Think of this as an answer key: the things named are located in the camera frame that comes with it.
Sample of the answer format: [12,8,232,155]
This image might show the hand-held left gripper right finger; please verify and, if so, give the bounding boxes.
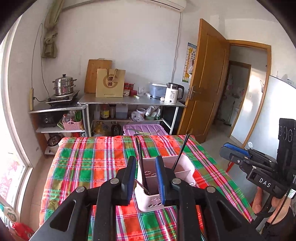
[155,156,266,241]

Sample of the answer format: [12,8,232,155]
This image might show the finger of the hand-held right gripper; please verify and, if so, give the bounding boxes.
[219,146,255,171]
[223,143,250,158]

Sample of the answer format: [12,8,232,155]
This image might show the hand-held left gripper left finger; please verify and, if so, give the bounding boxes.
[30,156,137,241]

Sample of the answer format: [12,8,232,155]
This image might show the silver metal chopstick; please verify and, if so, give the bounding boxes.
[135,179,152,195]

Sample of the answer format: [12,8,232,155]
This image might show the black chopstick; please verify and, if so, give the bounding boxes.
[139,139,151,195]
[172,134,188,172]
[174,134,191,172]
[136,138,148,194]

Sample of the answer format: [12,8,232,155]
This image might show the pink plastic utensil basket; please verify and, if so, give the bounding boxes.
[134,154,196,212]

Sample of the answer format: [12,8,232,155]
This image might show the person's right hand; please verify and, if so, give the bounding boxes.
[252,186,291,217]

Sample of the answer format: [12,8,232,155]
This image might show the grey refrigerator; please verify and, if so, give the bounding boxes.
[230,75,296,160]

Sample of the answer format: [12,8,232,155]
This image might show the plaid tablecloth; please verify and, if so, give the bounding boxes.
[39,135,255,241]

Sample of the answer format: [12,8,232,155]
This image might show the dark glass bottle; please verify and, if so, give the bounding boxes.
[111,123,122,137]

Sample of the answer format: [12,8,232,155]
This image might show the purple plastic crate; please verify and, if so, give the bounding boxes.
[123,124,168,136]

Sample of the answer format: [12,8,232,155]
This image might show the yellow cooking oil bottle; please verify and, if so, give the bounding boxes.
[92,121,110,137]

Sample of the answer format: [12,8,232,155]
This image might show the person's black clothing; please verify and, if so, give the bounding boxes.
[260,204,296,241]

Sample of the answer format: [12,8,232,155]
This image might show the grey plastic box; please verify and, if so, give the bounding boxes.
[115,104,128,119]

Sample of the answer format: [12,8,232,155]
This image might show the brown sauce bottle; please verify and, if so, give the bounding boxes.
[100,104,110,120]

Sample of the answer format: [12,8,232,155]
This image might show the wooden door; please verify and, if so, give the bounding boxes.
[177,19,231,143]

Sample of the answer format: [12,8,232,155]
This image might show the pink woven basket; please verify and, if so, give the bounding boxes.
[63,120,83,131]

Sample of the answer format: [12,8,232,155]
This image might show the metal kitchen shelf counter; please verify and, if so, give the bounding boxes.
[78,93,187,137]

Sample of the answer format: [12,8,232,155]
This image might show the white electric kettle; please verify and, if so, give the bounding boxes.
[164,82,185,105]

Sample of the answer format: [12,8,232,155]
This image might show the silver cooking pot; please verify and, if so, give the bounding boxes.
[47,135,62,147]

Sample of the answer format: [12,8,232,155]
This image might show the red jars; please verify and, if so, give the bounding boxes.
[123,82,135,97]

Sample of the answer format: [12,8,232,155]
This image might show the clear plastic storage container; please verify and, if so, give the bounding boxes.
[148,82,167,99]

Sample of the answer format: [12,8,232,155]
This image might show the tan paper gift bag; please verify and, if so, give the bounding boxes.
[95,68,126,98]

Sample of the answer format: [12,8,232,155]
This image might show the black kitchen appliance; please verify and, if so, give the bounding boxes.
[39,113,57,128]

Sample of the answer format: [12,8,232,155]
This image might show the black cooktop stove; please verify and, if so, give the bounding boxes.
[45,90,80,105]

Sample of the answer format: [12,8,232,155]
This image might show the wooden cutting board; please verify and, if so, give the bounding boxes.
[84,59,113,94]

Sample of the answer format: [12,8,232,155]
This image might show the stainless steel steamer pot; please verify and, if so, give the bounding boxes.
[52,74,77,96]

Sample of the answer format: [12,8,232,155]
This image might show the hanging olive cloth bag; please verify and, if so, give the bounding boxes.
[41,30,58,59]

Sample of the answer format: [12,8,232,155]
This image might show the white air conditioner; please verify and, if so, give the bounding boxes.
[139,0,187,12]

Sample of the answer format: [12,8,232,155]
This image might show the wrapped air conditioner pipe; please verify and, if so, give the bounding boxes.
[45,0,65,31]

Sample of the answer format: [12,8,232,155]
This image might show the wooden door frame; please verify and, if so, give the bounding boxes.
[227,39,272,149]

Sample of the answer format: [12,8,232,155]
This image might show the wall poster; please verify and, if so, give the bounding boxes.
[182,42,197,83]

